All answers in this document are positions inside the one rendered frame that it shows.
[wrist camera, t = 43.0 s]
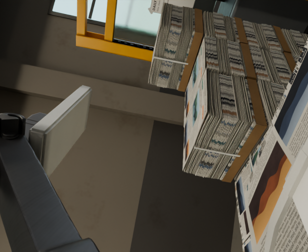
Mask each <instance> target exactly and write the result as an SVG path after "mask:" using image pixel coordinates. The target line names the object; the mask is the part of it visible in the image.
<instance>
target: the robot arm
mask: <svg viewBox="0 0 308 252"><path fill-rule="evenodd" d="M91 95H92V89H91V87H88V86H85V85H82V86H80V87H79V88H78V89H77V90H76V91H74V92H73V93H72V94H71V95H70V96H69V97H67V98H66V99H65V100H64V101H63V102H61V103H60V104H59V105H58V106H57V107H55V108H54V109H53V110H52V111H51V112H50V113H48V114H45V113H41V112H39V113H35V114H32V115H31V116H29V117H28V118H27V119H26V118H25V117H24V116H22V115H20V114H16V113H0V216H1V219H2V222H3V225H4V229H5V232H6V235H7V238H8V242H9V245H10V248H11V251H12V252H100V251H99V249H98V248H97V246H96V244H95V243H94V241H93V240H92V239H91V238H89V237H88V238H85V239H82V238H81V236H80V234H79V232H78V231H77V229H76V227H75V225H74V223H73V221H72V220H71V218H70V216H69V214H68V212H67V211H66V209H65V207H64V205H63V203H62V201H61V200H60V198H59V196H58V194H57V192H56V190H55V189H54V187H53V185H52V183H51V181H50V179H49V177H50V175H51V174H52V173H53V171H54V170H55V169H56V167H57V166H58V165H59V163H60V162H61V161H62V160H63V158H64V157H65V156H66V154H67V153H68V152H69V150H70V149H71V148H72V146H73V145H74V144H75V142H76V141H77V140H78V139H79V137H80V136H81V135H82V133H83V132H84V131H85V129H86V126H87V120H88V114H89V107H90V101H91ZM292 198H293V201H294V203H295V206H296V208H297V211H298V213H299V215H300V218H301V220H302V223H303V225H304V228H305V230H306V233H307V235H308V167H307V169H306V171H305V173H304V175H303V177H302V179H301V181H300V182H299V184H298V186H297V188H296V190H295V192H294V194H293V196H292Z"/></svg>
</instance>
